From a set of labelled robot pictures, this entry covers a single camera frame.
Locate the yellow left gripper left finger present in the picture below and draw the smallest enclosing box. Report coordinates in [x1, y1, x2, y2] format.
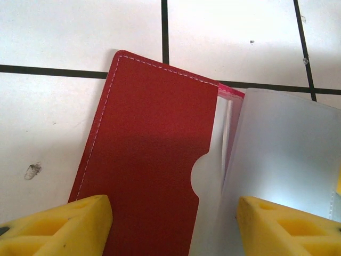
[0, 194, 115, 256]

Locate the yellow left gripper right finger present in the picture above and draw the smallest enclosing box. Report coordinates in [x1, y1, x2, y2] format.
[236, 196, 341, 256]

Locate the red leather card holder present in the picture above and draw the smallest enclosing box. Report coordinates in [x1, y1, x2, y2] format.
[68, 50, 341, 256]

